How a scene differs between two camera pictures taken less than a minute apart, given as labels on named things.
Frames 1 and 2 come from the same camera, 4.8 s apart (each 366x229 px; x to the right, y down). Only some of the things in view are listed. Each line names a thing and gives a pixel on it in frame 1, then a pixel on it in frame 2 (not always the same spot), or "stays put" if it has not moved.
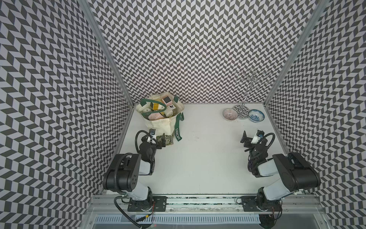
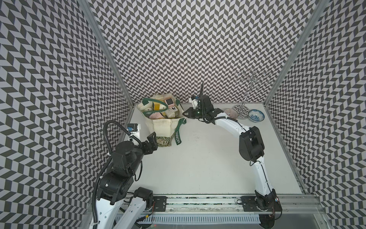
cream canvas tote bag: [162, 111] stays put
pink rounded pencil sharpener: [155, 116] stays put
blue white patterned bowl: [256, 115] stays put
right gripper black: [248, 140] to [188, 115]
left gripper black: [159, 145] to [149, 149]
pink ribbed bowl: [229, 114] stays put
